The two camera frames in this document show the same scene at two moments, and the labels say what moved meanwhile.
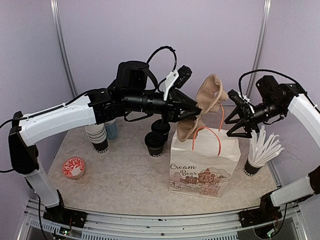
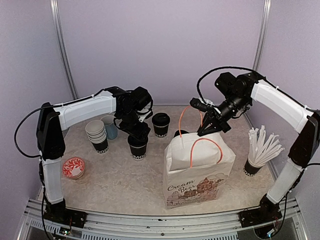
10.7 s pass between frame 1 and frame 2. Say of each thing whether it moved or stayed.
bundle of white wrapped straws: stayed
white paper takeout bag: moved
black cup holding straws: stayed
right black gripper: moved
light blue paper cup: stayed
